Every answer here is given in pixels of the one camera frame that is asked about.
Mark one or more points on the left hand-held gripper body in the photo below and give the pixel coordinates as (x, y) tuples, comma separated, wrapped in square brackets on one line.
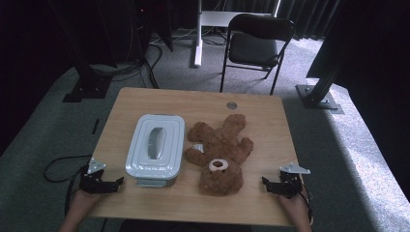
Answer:
[(96, 185)]

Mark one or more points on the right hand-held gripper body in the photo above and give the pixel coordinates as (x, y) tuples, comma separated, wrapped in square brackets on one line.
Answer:
[(288, 185)]

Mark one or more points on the grey plastic lidded storage box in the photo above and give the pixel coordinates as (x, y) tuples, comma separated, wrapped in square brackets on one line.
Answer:
[(156, 148)]

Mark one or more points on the brown teddy bear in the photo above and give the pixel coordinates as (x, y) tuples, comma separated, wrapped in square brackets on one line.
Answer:
[(219, 154)]

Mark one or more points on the person's left hand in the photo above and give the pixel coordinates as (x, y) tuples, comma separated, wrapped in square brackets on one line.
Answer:
[(85, 198)]

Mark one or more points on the person's right hand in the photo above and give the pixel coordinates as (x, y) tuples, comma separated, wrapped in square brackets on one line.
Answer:
[(295, 206)]

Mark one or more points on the small black strip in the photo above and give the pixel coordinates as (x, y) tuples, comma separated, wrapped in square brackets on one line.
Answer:
[(95, 126)]

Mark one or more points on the person's dark clothing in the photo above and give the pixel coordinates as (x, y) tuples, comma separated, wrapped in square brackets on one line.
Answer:
[(183, 226)]

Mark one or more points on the grey round table grommet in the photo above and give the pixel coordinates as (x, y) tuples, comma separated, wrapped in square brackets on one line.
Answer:
[(231, 105)]

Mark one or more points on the black metal stand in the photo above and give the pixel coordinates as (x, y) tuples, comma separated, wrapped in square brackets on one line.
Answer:
[(319, 95), (88, 77)]

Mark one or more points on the black folding chair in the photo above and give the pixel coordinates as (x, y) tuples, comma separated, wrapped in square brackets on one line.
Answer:
[(254, 45)]

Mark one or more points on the dark curtain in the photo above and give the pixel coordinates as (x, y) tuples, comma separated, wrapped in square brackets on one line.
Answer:
[(306, 16)]

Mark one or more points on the white desk frame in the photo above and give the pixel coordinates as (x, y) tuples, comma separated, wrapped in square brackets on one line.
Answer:
[(206, 19)]

